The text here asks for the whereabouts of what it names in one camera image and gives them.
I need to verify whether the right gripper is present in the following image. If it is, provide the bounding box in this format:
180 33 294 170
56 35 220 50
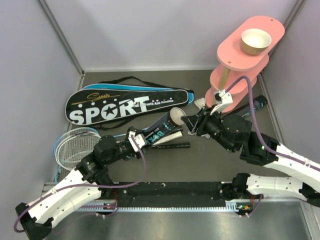
181 104 236 154

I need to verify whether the black shuttlecock tube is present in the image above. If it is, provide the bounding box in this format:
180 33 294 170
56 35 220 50
234 95 268 118
142 107 186 145

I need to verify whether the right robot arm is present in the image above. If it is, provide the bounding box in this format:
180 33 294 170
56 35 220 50
181 109 320 207

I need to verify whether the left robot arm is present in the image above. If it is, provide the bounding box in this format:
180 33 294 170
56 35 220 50
13 128 153 240

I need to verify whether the black grip badminton racket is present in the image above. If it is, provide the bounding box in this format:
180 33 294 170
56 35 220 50
145 142 191 149

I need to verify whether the white badminton racket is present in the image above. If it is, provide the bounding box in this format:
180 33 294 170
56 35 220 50
56 129 183 181

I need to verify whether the blue badminton racket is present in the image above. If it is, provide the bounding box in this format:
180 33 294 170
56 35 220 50
54 127 131 183

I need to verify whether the white shuttlecock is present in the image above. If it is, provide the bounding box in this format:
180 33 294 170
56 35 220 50
194 97 207 110

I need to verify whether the black sport racket bag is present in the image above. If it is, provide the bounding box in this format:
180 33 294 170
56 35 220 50
64 76 195 126

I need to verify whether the pink three-tier shelf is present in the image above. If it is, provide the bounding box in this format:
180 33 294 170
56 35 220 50
205 15 285 107

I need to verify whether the gold white bowl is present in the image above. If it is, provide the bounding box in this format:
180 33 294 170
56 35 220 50
240 28 272 56

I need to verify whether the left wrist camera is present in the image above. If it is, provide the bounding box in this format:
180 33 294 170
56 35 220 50
128 131 147 153

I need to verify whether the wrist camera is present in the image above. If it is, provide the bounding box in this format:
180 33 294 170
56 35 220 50
128 131 147 153
210 89 233 116

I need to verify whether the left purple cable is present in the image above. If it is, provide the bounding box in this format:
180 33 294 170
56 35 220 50
13 137 147 233

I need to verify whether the purple cable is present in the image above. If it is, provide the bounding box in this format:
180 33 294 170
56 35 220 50
13 137 147 233
224 76 320 173

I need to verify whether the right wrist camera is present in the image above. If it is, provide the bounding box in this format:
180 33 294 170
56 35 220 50
210 89 233 116

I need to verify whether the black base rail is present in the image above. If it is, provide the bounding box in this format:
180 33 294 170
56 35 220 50
61 181 258 216

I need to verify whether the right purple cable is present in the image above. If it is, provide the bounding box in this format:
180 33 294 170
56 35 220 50
224 76 320 173

